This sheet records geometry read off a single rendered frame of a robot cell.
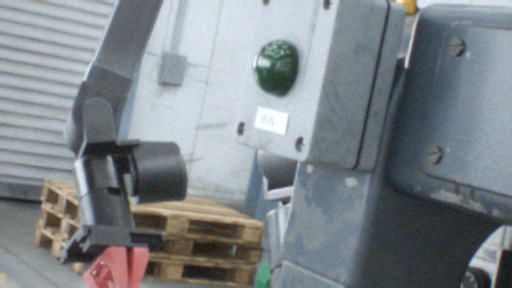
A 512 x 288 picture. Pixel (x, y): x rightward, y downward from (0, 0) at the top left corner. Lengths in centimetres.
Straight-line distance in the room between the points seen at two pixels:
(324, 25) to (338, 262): 13
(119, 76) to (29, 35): 717
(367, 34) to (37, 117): 800
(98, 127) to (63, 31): 730
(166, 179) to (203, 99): 797
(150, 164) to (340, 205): 66
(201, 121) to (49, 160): 145
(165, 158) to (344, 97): 71
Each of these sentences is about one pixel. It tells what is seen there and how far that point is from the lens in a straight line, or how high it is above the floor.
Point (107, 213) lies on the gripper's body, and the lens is 117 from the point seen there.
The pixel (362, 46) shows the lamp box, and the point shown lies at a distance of 53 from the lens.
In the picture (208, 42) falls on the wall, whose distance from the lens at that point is 914.
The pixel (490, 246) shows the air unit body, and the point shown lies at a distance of 78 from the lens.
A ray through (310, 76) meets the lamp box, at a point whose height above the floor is 128.
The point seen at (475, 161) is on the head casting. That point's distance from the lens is 50.
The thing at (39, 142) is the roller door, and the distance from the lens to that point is 853.
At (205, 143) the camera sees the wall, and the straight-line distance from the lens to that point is 924.
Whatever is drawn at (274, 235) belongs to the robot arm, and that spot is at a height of 116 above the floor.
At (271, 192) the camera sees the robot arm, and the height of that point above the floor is 119.
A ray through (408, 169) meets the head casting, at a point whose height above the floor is 125.
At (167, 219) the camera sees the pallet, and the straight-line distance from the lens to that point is 629.
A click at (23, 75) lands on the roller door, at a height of 100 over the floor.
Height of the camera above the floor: 127
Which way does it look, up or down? 3 degrees down
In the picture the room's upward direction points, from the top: 11 degrees clockwise
